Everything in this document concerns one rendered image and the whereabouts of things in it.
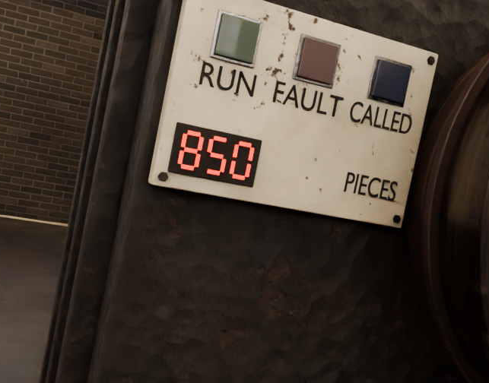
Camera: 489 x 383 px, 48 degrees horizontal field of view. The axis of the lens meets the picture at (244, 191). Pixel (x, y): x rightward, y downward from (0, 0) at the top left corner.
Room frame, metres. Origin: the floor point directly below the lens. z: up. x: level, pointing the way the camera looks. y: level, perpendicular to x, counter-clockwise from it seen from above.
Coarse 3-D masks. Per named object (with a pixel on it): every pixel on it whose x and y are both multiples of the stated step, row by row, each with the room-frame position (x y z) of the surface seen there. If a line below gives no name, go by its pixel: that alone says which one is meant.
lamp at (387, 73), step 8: (384, 64) 0.54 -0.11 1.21; (392, 64) 0.54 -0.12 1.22; (376, 72) 0.54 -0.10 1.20; (384, 72) 0.54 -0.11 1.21; (392, 72) 0.54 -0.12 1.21; (400, 72) 0.54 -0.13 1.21; (408, 72) 0.55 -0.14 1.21; (376, 80) 0.54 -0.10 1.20; (384, 80) 0.54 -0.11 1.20; (392, 80) 0.54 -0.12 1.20; (400, 80) 0.54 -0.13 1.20; (376, 88) 0.54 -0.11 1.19; (384, 88) 0.54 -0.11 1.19; (392, 88) 0.54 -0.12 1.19; (400, 88) 0.55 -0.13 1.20; (376, 96) 0.54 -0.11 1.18; (384, 96) 0.54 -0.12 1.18; (392, 96) 0.54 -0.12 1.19; (400, 96) 0.55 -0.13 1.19
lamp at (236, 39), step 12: (228, 24) 0.49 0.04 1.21; (240, 24) 0.49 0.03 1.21; (252, 24) 0.49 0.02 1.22; (228, 36) 0.49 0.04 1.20; (240, 36) 0.49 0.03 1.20; (252, 36) 0.49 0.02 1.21; (216, 48) 0.48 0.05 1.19; (228, 48) 0.49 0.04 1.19; (240, 48) 0.49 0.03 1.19; (252, 48) 0.49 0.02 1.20; (240, 60) 0.49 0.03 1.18; (252, 60) 0.50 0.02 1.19
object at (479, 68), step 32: (480, 64) 0.51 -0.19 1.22; (448, 96) 0.59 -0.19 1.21; (448, 128) 0.50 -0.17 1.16; (416, 160) 0.58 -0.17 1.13; (448, 160) 0.49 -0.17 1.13; (416, 192) 0.57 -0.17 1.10; (416, 224) 0.57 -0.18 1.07; (416, 256) 0.58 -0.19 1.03; (416, 288) 0.60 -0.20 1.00; (448, 320) 0.51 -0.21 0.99; (448, 352) 0.52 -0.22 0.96
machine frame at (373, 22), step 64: (128, 0) 0.57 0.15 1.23; (320, 0) 0.54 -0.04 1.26; (384, 0) 0.56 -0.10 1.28; (448, 0) 0.59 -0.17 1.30; (128, 64) 0.57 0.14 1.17; (448, 64) 0.59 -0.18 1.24; (128, 128) 0.57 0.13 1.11; (128, 192) 0.53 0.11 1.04; (192, 192) 0.51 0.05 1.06; (64, 256) 0.96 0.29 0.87; (128, 256) 0.50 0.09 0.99; (192, 256) 0.51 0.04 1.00; (256, 256) 0.54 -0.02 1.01; (320, 256) 0.56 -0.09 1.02; (384, 256) 0.58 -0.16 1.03; (64, 320) 0.75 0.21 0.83; (128, 320) 0.50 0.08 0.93; (192, 320) 0.52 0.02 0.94; (256, 320) 0.54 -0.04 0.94; (320, 320) 0.56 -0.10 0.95; (384, 320) 0.59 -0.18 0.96
